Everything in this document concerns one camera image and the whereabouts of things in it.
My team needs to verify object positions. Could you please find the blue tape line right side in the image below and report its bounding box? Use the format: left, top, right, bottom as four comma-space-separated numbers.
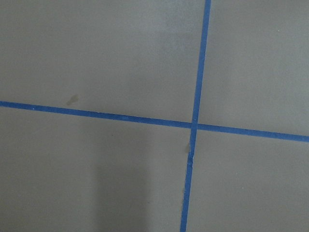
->
180, 0, 211, 232

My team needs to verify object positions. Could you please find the blue tape line right cross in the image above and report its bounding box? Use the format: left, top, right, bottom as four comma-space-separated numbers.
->
0, 101, 309, 143

